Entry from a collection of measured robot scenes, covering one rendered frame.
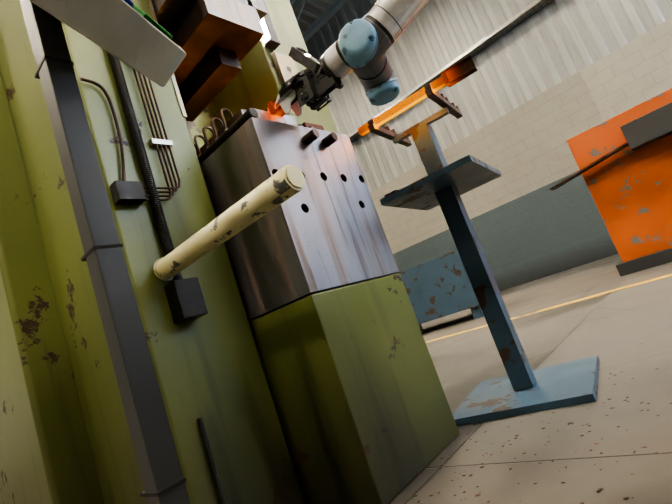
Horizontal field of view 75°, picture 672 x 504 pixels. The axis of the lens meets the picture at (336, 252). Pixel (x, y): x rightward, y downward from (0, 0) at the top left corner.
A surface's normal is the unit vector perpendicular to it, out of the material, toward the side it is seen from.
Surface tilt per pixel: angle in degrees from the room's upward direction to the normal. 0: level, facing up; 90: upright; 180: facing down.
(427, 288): 90
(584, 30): 90
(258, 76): 90
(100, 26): 150
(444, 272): 90
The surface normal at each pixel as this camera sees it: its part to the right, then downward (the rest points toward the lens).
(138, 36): 0.74, 0.63
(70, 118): 0.70, -0.36
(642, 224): -0.63, 0.09
